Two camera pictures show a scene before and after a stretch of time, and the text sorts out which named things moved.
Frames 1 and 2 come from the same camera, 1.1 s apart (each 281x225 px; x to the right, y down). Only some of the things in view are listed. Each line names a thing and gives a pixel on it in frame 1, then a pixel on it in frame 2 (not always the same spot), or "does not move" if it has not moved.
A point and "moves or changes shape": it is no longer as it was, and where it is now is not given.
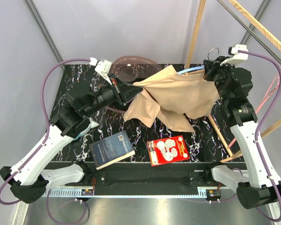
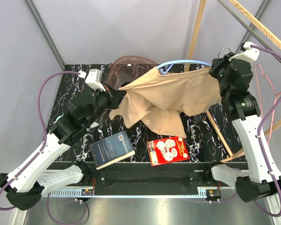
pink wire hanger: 266,99 moves or changes shape
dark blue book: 111,149 does not move
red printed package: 167,150 does not move
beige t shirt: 169,97 moves or changes shape
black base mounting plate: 142,175 does not move
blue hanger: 200,67 → 170,63
